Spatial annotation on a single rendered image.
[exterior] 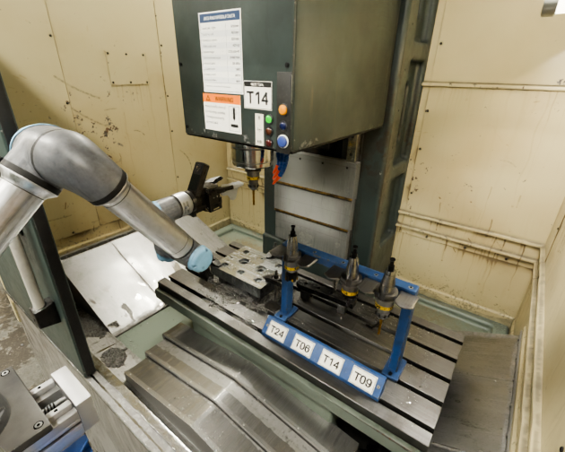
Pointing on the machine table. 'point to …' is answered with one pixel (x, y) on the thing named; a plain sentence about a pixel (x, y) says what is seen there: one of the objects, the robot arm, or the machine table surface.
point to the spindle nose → (251, 157)
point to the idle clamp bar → (324, 294)
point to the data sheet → (221, 50)
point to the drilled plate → (248, 271)
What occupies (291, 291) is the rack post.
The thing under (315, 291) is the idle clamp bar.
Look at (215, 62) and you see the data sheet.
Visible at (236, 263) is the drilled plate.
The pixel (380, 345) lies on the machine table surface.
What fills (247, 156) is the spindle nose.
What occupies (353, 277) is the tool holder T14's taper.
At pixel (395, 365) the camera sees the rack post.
